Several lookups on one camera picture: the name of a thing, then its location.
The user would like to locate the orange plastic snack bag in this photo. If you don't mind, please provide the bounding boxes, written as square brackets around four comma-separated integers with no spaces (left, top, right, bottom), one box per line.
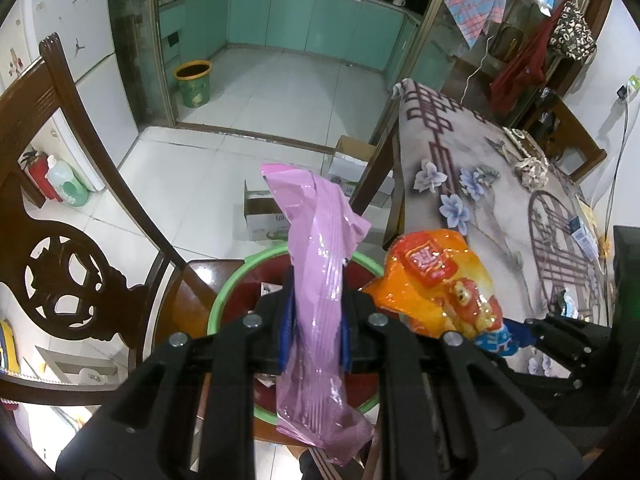
[363,229,506,340]

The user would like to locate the blue white milk carton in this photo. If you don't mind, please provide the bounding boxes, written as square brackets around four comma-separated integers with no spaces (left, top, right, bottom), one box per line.
[568,216,599,261]

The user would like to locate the pink plastic bag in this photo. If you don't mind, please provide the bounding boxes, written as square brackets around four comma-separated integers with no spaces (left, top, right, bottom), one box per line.
[262,164,373,466]

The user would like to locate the newspaper ball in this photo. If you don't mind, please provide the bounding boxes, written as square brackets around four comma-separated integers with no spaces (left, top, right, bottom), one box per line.
[514,157,549,192]

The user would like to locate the green yellow trash bin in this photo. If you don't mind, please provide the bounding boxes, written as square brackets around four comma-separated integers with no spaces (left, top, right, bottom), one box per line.
[174,60,213,108]

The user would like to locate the teal kitchen cabinets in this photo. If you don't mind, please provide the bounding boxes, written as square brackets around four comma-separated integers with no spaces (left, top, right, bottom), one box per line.
[160,0,419,74]

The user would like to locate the floral tablecloth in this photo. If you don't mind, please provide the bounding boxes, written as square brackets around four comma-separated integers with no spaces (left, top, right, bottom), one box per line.
[382,77,614,376]

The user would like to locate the red green plastic basin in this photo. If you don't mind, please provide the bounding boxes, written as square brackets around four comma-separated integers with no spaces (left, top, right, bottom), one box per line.
[207,245,383,414]

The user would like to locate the dark snack packet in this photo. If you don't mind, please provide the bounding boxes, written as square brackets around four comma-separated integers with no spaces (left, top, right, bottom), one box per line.
[502,127,546,159]

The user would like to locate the wooden chair left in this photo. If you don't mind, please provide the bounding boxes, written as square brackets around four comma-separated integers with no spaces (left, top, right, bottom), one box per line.
[1,34,231,372]

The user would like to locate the wooden chair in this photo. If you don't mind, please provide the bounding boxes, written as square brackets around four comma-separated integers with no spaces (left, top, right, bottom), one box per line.
[1,34,231,372]
[521,88,608,183]

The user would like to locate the open cardboard box floor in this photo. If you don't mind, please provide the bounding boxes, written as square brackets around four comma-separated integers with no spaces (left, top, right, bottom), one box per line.
[243,182,290,242]

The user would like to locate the wooden chair far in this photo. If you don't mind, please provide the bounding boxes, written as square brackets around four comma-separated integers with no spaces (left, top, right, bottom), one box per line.
[521,88,608,183]

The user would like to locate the green detergent bottle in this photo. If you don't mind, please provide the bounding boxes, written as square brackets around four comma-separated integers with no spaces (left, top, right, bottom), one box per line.
[46,155,89,207]

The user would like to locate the red hanging garment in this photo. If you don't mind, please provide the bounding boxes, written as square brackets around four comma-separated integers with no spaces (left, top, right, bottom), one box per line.
[489,0,572,115]

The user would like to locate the red fire extinguisher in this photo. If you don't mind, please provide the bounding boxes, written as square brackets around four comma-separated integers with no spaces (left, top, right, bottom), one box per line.
[20,150,62,203]

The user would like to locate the patterned hanging bag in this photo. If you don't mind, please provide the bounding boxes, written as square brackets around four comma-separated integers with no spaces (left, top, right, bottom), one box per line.
[548,1,597,63]

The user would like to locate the plaid hanging towel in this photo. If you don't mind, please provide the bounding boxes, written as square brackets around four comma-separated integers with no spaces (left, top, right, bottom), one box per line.
[444,0,512,50]

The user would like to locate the white refrigerator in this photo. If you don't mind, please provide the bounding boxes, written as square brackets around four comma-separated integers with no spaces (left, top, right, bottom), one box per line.
[1,0,138,166]

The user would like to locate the white charging cable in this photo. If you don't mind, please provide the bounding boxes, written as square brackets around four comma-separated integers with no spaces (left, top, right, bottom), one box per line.
[602,98,632,241]

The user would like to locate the wall power adapter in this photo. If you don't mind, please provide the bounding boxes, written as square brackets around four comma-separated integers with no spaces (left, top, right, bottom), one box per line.
[616,75,640,102]

